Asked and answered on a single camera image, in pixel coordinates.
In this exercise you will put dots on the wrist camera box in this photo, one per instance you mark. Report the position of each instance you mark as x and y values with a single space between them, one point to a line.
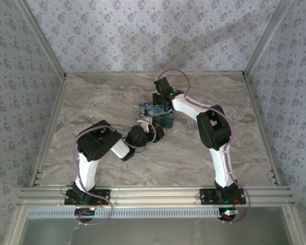
163 85
145 123

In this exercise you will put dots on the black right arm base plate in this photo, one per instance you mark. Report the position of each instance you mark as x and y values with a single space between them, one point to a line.
206 197

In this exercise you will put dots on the long aluminium base rail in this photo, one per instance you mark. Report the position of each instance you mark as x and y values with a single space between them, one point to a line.
155 195

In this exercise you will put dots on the aluminium frame post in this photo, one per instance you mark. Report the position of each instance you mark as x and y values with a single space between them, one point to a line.
42 38
266 38

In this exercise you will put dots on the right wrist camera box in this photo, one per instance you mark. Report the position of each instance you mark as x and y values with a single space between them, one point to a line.
163 85

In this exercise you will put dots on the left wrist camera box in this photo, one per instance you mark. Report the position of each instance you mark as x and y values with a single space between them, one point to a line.
145 123

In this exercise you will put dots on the aluminium table side rail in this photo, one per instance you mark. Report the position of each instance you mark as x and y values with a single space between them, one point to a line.
260 127
50 127

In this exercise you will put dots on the aluminium lower frame leg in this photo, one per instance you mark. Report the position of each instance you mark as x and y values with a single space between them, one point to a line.
290 224
15 227

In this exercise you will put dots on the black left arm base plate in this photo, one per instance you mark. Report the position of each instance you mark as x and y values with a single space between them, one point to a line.
70 200

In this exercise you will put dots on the blue starry print box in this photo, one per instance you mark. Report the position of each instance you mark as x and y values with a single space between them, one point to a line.
148 109

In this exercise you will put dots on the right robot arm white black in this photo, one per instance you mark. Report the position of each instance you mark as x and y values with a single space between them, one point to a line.
223 166

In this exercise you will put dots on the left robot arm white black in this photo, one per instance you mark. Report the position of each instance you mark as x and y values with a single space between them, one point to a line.
88 168

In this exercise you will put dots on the aluminium table end rail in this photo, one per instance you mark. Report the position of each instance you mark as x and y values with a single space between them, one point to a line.
117 73

